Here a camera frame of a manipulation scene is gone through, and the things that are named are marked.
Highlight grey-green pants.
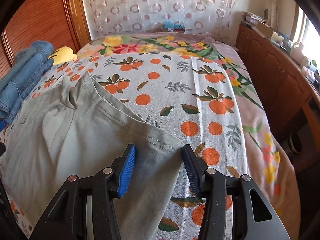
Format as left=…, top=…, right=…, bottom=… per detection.
left=1, top=74, right=183, bottom=239

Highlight floral pink blanket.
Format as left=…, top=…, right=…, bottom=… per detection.
left=68, top=34, right=300, bottom=239

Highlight wooden sideboard cabinet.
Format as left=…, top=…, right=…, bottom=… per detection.
left=235, top=23, right=319, bottom=148

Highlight orange-print bed sheet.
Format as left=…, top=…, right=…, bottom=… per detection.
left=1, top=54, right=247, bottom=239

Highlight light blue folded jeans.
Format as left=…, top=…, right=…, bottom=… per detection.
left=0, top=48, right=36, bottom=91

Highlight dark blue folded jeans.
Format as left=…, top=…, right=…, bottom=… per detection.
left=1, top=41, right=54, bottom=126

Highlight yellow plush toy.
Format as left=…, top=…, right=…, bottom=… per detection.
left=48, top=46, right=78, bottom=65

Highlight white plastic jug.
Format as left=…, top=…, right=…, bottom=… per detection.
left=290, top=42, right=304, bottom=64

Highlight cardboard box on cabinet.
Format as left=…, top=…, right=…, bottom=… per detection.
left=255, top=22, right=284, bottom=42

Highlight stack of papers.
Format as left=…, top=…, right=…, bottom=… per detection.
left=242, top=11, right=267, bottom=25

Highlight wooden louvered wardrobe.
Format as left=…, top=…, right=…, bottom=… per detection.
left=1, top=0, right=91, bottom=76

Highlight blue cloth in box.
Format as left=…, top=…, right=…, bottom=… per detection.
left=161, top=21, right=185, bottom=33

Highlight circle-pattern sheer curtain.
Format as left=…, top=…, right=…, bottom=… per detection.
left=82, top=0, right=238, bottom=41

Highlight window with wooden frame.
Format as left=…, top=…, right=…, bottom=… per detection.
left=292, top=4, right=319, bottom=67

